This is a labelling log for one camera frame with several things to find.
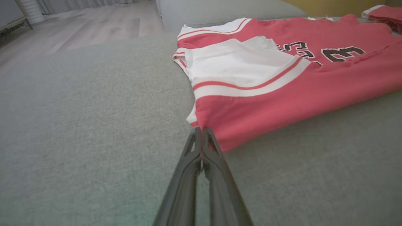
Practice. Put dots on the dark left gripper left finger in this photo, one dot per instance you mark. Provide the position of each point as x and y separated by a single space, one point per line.
182 194

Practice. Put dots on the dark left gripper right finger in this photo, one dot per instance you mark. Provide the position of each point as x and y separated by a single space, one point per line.
223 194

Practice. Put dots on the red white basketball jersey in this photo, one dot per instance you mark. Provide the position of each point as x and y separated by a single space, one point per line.
282 94

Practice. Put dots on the red white-trimmed shorts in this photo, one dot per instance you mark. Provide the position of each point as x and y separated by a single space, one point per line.
386 15

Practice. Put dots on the yellow fabric panel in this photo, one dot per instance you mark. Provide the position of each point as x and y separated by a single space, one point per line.
329 6

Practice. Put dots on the white ribbed column appliance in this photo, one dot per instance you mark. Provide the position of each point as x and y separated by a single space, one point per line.
31 11

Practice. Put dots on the large grey sofa seat cushion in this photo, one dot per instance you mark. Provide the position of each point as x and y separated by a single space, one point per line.
88 131

